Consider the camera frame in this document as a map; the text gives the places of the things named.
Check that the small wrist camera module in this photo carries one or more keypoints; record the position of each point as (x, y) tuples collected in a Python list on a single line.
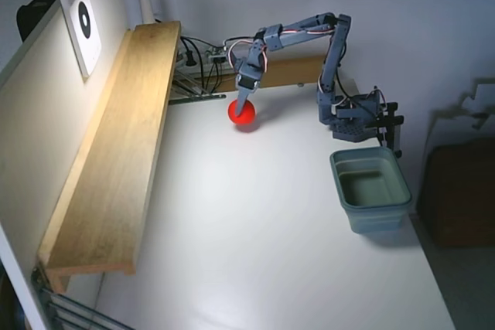
[(217, 54)]

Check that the long wooden shelf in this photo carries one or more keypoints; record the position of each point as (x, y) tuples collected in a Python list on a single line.
[(116, 152)]

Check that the black power plug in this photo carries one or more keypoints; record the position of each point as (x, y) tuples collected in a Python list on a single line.
[(189, 58)]

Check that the beige desk back panel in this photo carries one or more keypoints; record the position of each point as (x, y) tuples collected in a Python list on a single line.
[(38, 133)]

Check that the black table clamp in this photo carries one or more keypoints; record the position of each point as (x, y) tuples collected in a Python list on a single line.
[(394, 129)]

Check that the grey plastic container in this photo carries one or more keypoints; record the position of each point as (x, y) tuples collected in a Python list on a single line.
[(363, 191)]

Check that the red ball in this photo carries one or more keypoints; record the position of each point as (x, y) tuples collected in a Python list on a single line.
[(249, 121)]

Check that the blue grey gripper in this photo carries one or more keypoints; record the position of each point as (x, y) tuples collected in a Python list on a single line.
[(248, 79)]

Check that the wooden back strip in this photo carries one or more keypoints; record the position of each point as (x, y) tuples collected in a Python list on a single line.
[(294, 71)]

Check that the blue grey robot arm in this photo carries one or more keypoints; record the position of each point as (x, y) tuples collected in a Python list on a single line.
[(332, 59)]

